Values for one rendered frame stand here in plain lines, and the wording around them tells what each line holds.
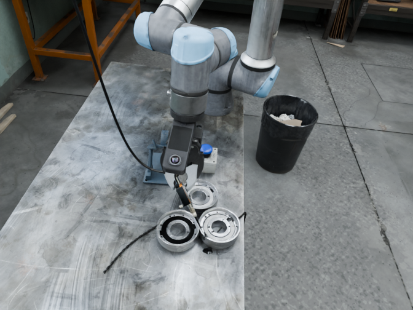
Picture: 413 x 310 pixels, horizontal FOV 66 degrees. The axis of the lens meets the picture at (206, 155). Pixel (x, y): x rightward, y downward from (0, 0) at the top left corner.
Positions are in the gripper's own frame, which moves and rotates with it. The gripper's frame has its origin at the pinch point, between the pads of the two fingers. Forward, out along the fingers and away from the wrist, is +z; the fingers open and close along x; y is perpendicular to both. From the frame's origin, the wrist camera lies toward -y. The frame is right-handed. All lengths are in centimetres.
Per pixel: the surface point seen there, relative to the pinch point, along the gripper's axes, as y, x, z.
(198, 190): 10.0, -4.0, 9.0
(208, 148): 22.1, -5.1, 2.7
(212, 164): 19.6, -7.0, 6.4
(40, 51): 187, 140, 45
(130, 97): 55, 28, 6
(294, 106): 137, -56, 38
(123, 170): 16.7, 19.0, 11.2
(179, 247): -8.4, -1.9, 10.9
